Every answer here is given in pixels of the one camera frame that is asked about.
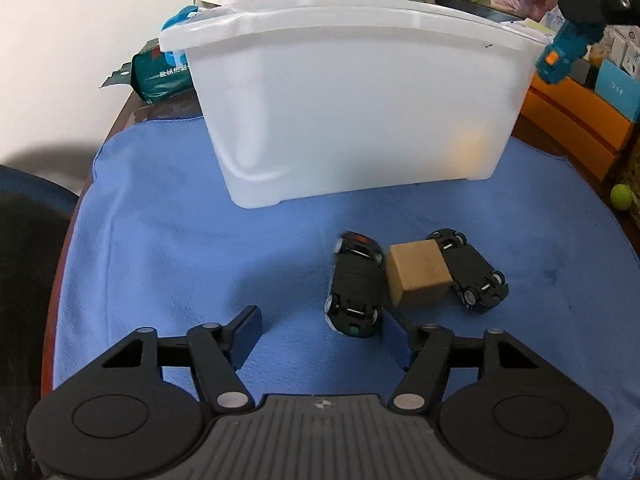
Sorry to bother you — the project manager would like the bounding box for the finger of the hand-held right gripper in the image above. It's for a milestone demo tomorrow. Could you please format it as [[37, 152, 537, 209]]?
[[557, 0, 640, 36]]

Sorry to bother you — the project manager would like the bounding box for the white plastic container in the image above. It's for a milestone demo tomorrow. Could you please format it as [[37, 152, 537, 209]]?
[[159, 0, 557, 210]]

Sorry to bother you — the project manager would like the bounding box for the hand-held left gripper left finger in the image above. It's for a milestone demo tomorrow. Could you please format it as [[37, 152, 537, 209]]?
[[94, 305, 264, 415]]

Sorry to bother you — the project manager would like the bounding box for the orange box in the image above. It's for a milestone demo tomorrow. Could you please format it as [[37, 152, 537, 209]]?
[[519, 71, 640, 182]]

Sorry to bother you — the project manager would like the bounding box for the green snack packet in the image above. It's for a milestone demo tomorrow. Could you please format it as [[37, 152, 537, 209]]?
[[99, 39, 197, 107]]

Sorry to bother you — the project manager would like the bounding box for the small blue cardboard box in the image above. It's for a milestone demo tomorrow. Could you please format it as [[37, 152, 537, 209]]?
[[594, 59, 640, 124]]

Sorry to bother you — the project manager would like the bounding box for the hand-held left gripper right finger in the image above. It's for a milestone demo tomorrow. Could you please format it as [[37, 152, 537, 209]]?
[[383, 311, 549, 414]]

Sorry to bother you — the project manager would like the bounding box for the wooden block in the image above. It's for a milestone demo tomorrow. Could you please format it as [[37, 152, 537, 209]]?
[[386, 240, 453, 310]]

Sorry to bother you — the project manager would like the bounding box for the green ball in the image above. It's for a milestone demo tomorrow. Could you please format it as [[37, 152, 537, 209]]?
[[610, 183, 634, 211]]

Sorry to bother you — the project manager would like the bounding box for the upside-down black toy car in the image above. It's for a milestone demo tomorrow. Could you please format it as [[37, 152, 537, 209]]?
[[324, 231, 385, 340]]

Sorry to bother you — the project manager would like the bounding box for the blue orange toy robot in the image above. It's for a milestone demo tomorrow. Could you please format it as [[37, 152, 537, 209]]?
[[535, 24, 594, 85]]

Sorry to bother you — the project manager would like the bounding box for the blue cloth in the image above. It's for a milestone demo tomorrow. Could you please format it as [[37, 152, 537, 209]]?
[[50, 119, 640, 480]]

